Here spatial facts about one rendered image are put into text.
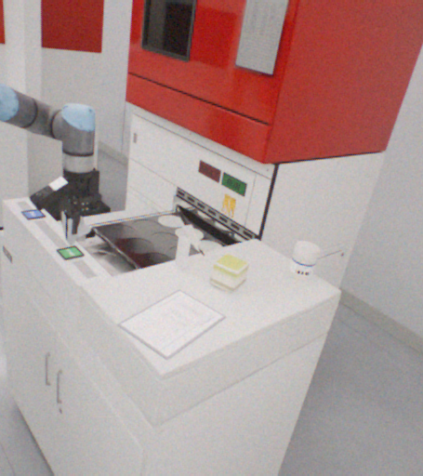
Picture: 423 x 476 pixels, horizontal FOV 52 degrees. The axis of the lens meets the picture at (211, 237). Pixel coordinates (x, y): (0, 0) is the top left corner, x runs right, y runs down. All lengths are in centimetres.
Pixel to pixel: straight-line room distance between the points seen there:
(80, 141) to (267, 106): 54
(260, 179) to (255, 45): 39
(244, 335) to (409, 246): 195
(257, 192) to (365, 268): 170
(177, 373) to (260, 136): 74
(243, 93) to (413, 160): 157
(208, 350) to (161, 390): 13
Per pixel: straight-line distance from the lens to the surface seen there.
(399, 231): 285
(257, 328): 104
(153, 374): 91
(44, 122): 112
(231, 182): 150
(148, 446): 104
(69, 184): 113
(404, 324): 301
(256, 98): 135
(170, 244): 146
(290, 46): 129
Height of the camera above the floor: 158
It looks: 26 degrees down
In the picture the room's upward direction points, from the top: 10 degrees clockwise
